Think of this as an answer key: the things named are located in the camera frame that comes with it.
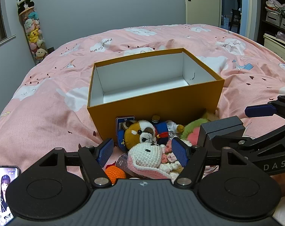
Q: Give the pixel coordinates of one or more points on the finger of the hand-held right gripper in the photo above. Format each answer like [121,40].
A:
[255,143]
[260,110]

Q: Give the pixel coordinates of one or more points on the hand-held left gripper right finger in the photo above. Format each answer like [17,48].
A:
[180,151]

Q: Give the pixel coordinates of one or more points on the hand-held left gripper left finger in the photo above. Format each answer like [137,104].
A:
[106,151]

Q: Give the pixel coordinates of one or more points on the pink fluffy plush peach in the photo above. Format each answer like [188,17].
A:
[193,135]

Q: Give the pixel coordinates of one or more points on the orange crochet ball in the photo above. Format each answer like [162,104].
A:
[115,173]

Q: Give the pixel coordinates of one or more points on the orange cardboard box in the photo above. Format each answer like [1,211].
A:
[104,120]

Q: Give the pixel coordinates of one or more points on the white pink crochet doll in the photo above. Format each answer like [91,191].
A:
[144,155]

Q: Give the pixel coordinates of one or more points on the brown white plush dog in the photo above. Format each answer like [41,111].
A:
[135,131]

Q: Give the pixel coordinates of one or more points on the dark grey box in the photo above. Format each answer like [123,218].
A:
[218,127]

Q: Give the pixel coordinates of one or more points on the person's right hand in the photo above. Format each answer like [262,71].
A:
[283,183]

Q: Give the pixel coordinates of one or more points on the blue white card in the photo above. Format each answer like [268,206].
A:
[120,122]

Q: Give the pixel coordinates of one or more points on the white storage bin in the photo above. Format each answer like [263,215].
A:
[276,48]

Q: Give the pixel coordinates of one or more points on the dark shelf unit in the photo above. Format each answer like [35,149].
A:
[265,28]

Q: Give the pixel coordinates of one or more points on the dark chair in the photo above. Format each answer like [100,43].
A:
[236,14]

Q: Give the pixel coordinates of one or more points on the folded pale clothes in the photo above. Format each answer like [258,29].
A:
[273,4]

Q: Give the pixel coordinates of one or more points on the smartphone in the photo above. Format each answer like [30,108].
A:
[3,193]

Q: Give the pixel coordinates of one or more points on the white door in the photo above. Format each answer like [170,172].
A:
[203,2]

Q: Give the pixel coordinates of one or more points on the clear tube of plush toys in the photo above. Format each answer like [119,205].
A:
[34,35]

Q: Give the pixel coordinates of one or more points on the panda plush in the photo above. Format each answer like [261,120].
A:
[24,2]

